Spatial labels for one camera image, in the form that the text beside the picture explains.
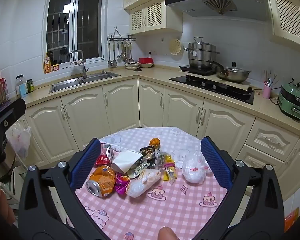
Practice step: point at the small dark green jar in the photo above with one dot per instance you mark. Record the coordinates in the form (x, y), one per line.
(30, 86)

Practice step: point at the red chopstick holder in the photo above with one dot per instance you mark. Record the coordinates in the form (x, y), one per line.
(2, 91)

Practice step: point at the wall utensil rack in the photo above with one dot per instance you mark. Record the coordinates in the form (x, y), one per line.
(121, 37)

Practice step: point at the wide cream lattice wall cabinet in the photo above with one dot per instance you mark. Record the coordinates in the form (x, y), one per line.
(287, 17)

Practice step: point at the white bowl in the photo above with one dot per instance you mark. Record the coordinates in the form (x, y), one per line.
(132, 65)

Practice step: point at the range hood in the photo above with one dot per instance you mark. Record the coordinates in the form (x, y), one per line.
(215, 5)

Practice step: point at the row of hanging utensils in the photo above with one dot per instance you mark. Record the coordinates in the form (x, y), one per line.
(112, 60)

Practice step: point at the orange snack bag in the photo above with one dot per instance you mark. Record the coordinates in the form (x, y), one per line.
(291, 220)

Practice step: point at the kitchen window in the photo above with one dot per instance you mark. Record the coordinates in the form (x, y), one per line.
(87, 20)

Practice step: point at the crushed orange soda can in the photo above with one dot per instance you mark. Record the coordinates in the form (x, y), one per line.
(105, 180)

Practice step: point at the person's right hand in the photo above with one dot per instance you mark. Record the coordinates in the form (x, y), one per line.
(168, 234)

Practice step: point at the small cream lattice wall cabinet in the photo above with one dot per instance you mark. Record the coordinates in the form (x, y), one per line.
(152, 17)

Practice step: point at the red snack wrapper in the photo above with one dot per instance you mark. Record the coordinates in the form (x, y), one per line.
(102, 160)

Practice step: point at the pink utensil cup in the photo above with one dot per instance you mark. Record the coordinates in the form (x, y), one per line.
(267, 92)

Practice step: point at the clear plastic bag with scraps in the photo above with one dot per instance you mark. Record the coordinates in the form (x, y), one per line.
(142, 182)

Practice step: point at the magenta foil wrapper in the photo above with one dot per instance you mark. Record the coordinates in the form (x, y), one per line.
(122, 183)

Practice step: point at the beige kitchen countertop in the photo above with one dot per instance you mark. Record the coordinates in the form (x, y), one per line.
(265, 110)

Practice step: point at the white paper cup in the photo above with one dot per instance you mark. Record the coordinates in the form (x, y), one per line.
(125, 161)

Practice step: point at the red container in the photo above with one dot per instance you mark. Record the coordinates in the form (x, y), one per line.
(146, 60)

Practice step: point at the white plastic bag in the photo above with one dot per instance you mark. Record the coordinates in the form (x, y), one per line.
(21, 140)
(193, 171)

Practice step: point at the pink checkered tablecloth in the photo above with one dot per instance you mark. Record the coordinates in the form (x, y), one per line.
(165, 212)

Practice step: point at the steel faucet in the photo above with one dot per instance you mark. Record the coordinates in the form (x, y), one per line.
(83, 65)

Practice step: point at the round cream colander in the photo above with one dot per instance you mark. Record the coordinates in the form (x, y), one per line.
(176, 47)

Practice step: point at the hanging white plastic bag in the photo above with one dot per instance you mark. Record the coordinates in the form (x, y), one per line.
(21, 140)

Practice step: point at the steel kitchen sink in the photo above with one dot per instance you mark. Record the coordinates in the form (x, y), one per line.
(72, 83)

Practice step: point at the steel wok with lid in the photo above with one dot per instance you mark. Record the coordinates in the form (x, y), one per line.
(233, 75)

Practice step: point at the orange mandarin peel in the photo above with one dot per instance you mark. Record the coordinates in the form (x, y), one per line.
(155, 142)

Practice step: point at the wall socket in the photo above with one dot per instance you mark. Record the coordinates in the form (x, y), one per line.
(152, 53)

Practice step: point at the steel steamer pot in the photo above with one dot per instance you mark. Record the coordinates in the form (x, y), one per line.
(201, 53)

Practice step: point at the green and white wrapper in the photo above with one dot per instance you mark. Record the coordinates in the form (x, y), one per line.
(138, 171)

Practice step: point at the green electric cooker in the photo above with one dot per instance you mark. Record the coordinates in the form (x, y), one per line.
(291, 102)

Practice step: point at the yellow snack wrapper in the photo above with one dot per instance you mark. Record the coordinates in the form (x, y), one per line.
(169, 168)

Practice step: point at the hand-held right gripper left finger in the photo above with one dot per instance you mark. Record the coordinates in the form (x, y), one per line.
(86, 166)

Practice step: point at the black gas stove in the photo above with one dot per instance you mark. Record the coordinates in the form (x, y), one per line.
(215, 88)

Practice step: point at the black induction cooker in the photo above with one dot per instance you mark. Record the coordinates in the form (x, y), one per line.
(197, 70)

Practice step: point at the cream lower kitchen cabinets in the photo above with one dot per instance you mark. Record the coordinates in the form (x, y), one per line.
(120, 110)

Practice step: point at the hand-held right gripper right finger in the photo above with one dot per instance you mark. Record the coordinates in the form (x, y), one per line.
(215, 166)

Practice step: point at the clear plastic jar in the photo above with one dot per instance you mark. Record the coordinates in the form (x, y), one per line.
(21, 87)

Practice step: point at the yellow dish soap bottle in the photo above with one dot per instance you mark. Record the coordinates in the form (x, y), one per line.
(47, 65)

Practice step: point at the orange-capped drink bottle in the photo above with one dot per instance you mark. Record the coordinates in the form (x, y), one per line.
(147, 150)

